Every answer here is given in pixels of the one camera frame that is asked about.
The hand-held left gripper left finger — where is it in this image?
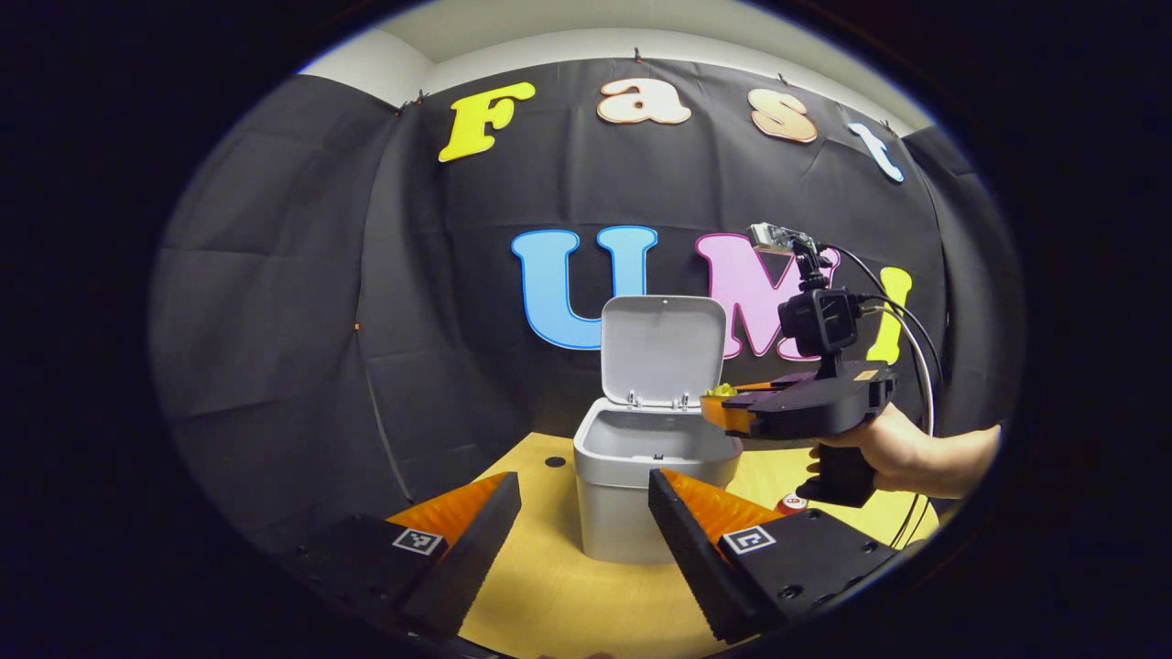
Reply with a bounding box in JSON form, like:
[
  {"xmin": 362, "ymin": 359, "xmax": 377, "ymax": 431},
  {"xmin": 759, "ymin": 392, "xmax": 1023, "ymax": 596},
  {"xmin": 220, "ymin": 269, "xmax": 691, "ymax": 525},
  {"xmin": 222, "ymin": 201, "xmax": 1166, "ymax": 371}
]
[{"xmin": 273, "ymin": 471, "xmax": 523, "ymax": 639}]

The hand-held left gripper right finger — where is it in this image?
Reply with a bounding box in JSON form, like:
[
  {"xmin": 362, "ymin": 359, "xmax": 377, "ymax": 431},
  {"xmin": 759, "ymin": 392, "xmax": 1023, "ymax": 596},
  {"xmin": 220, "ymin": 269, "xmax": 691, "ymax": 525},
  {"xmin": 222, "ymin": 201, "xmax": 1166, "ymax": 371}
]
[{"xmin": 647, "ymin": 469, "xmax": 905, "ymax": 644}]

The white desktop garbage bin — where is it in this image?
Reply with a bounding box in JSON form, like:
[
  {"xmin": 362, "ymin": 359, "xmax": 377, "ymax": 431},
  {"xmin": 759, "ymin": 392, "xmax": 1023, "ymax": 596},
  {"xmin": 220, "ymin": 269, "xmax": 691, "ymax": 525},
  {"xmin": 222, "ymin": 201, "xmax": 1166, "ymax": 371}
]
[{"xmin": 573, "ymin": 295, "xmax": 744, "ymax": 565}]

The wooden desktop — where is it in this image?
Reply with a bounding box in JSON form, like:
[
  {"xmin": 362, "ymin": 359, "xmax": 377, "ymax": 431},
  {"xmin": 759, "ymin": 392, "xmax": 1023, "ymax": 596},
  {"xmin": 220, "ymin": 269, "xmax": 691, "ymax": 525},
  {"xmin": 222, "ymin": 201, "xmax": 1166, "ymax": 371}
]
[{"xmin": 458, "ymin": 430, "xmax": 944, "ymax": 659}]

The black backdrop cloth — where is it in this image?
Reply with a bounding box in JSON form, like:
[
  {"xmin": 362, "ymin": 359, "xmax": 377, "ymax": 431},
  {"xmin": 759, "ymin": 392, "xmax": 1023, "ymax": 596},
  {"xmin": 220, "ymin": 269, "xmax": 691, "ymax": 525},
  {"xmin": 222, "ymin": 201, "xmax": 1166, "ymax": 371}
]
[{"xmin": 151, "ymin": 57, "xmax": 1026, "ymax": 559}]

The black cable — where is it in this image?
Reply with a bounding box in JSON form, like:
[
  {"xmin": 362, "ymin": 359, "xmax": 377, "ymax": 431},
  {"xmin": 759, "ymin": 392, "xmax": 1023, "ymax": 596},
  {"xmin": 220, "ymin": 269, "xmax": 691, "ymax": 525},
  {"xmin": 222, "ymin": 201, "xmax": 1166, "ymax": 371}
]
[
  {"xmin": 859, "ymin": 302, "xmax": 938, "ymax": 552},
  {"xmin": 818, "ymin": 243, "xmax": 946, "ymax": 385}
]

